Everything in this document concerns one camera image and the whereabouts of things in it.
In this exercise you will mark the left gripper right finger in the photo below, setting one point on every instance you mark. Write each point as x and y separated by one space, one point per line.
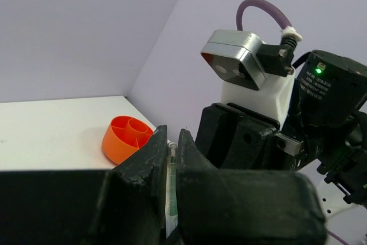
229 206

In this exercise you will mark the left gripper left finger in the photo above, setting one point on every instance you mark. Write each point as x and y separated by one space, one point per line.
124 205

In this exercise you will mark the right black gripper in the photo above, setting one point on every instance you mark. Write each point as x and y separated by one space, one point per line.
234 137

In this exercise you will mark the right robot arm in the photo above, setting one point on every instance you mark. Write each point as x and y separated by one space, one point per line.
323 122

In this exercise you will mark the orange round organizer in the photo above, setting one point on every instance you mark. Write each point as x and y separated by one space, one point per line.
124 136

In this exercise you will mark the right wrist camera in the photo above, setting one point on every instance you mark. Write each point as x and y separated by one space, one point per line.
232 56

